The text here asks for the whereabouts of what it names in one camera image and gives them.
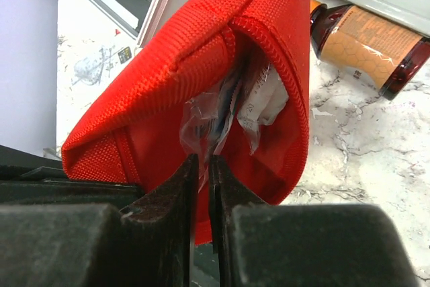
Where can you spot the clear ziplock bag red line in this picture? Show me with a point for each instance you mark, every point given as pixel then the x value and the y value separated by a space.
pixel 197 133

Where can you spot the brown bottle orange cap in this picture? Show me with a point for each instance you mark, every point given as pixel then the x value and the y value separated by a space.
pixel 348 36

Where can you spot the light blue printed sachet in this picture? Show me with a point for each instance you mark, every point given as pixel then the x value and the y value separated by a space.
pixel 230 92

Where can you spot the silvery clear foil packet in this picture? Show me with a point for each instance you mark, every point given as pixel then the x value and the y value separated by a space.
pixel 264 97

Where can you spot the grey metal first aid case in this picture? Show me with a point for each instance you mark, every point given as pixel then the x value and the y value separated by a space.
pixel 117 1

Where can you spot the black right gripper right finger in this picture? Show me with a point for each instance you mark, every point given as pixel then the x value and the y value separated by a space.
pixel 301 245

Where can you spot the red first aid kit pouch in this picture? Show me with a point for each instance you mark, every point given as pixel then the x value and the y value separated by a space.
pixel 130 134

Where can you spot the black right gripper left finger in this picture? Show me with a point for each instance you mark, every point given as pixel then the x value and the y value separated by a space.
pixel 146 243

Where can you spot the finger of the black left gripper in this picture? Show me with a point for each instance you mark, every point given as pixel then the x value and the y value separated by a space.
pixel 28 179

